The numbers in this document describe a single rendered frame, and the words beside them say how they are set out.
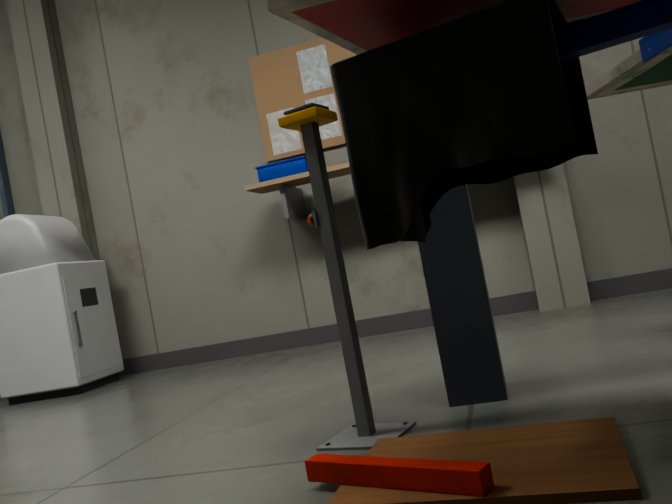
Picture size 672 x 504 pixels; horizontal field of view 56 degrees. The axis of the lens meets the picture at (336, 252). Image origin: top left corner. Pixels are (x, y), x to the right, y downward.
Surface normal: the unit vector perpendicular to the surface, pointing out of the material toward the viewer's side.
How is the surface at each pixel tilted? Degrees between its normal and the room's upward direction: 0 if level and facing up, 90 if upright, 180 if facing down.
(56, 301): 90
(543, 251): 90
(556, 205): 90
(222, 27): 90
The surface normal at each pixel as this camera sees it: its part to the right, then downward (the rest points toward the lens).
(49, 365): -0.24, 0.02
